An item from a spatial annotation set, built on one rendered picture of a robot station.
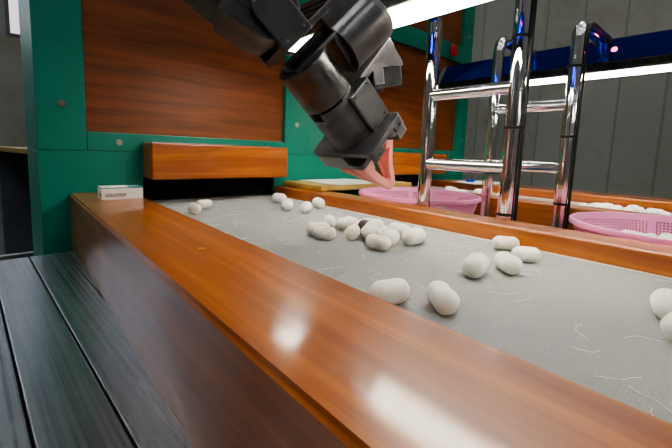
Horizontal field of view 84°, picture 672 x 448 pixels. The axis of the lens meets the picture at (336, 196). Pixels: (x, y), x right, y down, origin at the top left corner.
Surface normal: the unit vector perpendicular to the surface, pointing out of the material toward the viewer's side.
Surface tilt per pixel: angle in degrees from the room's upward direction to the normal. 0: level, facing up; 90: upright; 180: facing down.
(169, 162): 90
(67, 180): 90
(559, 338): 0
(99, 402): 0
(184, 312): 90
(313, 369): 0
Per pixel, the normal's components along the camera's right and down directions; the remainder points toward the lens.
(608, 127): -0.71, 0.06
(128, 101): 0.66, 0.11
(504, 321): 0.04, -0.99
